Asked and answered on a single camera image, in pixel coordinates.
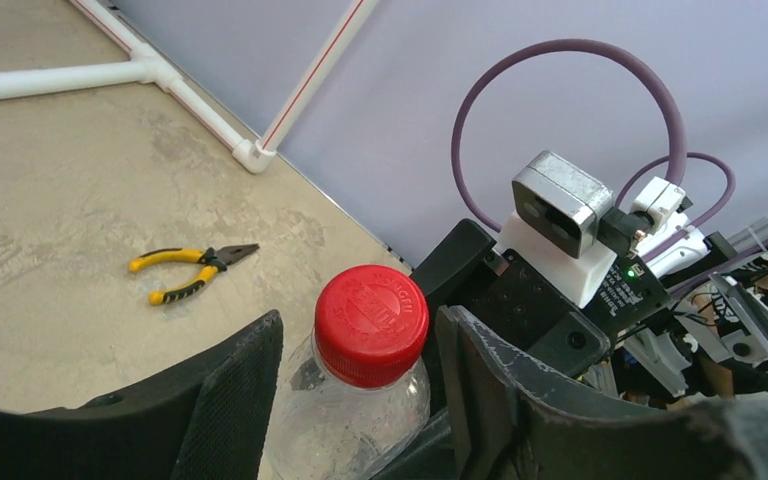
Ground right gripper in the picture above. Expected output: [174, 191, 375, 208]
[410, 219, 668, 377]

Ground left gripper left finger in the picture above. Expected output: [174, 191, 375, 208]
[0, 310, 283, 479]

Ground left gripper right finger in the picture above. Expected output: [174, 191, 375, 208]
[435, 306, 768, 479]

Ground clear bottle red cap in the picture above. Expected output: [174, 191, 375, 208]
[265, 264, 431, 479]

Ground yellow black pliers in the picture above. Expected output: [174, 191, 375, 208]
[127, 243, 261, 307]

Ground white PVC pipe frame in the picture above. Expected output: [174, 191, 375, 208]
[0, 0, 378, 174]

